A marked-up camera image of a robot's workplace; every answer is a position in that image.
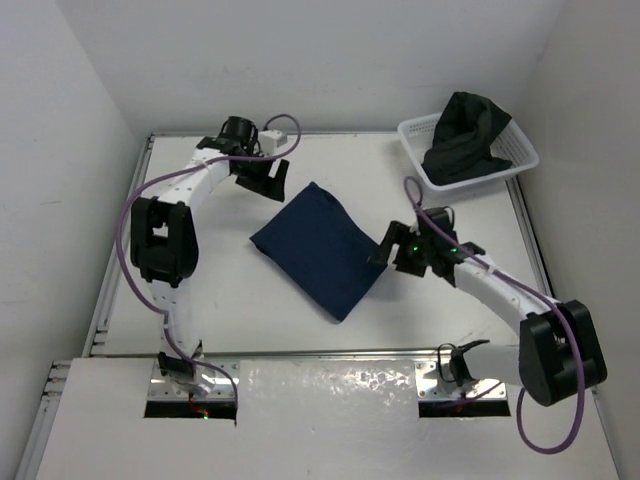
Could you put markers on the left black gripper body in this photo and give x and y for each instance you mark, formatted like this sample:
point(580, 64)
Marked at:
point(256, 176)

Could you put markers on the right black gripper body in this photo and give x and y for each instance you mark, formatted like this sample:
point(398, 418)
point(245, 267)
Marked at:
point(413, 250)

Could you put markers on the dark blue denim trousers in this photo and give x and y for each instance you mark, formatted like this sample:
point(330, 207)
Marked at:
point(315, 242)

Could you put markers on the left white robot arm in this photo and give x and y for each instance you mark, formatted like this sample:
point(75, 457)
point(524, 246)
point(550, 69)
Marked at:
point(163, 241)

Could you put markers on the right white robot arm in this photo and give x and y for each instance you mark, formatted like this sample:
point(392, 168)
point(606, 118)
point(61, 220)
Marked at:
point(558, 349)

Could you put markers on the black trousers in basket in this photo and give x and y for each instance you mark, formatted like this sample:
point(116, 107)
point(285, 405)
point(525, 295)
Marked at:
point(461, 145)

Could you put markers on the white plastic basket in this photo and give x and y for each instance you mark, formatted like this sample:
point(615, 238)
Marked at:
point(416, 136)

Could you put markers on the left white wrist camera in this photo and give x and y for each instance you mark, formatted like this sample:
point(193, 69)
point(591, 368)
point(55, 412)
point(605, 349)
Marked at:
point(271, 141)

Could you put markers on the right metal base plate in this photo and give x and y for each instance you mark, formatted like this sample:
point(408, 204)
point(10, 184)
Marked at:
point(430, 387)

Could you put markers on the metal base plate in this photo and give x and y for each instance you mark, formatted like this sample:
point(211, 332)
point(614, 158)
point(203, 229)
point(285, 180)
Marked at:
point(206, 385)
point(430, 387)

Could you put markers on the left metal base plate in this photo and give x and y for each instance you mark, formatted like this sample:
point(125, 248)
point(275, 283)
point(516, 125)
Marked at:
point(206, 385)

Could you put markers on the aluminium table frame rail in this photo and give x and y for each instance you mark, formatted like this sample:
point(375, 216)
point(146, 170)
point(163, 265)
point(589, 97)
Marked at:
point(99, 324)

